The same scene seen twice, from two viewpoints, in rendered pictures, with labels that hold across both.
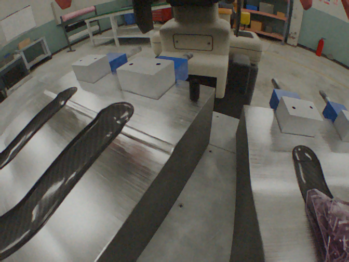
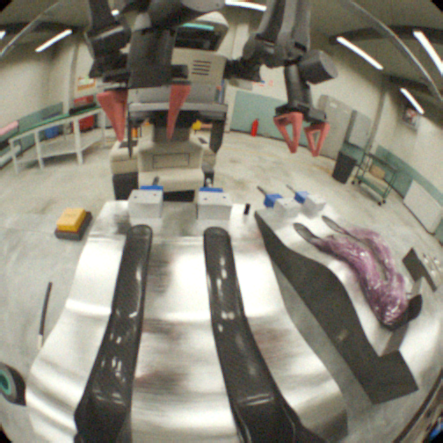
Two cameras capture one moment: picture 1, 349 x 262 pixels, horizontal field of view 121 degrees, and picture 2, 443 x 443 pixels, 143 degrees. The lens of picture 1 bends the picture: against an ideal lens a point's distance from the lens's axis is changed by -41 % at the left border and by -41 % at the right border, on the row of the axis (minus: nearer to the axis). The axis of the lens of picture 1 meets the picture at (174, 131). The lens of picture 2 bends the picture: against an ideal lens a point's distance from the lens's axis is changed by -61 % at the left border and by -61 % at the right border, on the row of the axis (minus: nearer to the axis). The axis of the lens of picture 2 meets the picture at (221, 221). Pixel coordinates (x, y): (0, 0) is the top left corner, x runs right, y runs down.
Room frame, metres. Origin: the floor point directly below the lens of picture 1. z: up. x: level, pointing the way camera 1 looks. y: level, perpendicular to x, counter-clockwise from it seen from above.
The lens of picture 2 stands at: (-0.01, 0.20, 1.07)
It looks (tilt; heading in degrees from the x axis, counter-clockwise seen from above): 38 degrees down; 312
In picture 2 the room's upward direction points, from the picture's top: 11 degrees clockwise
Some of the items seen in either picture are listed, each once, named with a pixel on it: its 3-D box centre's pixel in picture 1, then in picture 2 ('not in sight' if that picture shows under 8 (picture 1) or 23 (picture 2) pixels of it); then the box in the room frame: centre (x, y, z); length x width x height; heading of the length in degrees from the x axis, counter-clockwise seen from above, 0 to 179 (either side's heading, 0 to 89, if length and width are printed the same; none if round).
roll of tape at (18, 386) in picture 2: not in sight; (10, 384); (0.07, 0.53, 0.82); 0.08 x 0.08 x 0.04
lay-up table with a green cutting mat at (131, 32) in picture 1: (128, 22); (51, 136); (4.31, 0.87, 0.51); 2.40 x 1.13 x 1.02; 53
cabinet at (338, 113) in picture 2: not in sight; (330, 127); (1.68, -5.82, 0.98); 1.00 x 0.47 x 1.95; 49
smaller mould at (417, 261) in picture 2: not in sight; (424, 271); (-0.42, -0.48, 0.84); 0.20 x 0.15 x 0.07; 146
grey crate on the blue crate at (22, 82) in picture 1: (20, 87); not in sight; (2.19, 2.76, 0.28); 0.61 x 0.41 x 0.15; 139
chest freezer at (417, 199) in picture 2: not in sight; (424, 206); (-2.38, -6.44, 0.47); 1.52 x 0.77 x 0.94; 139
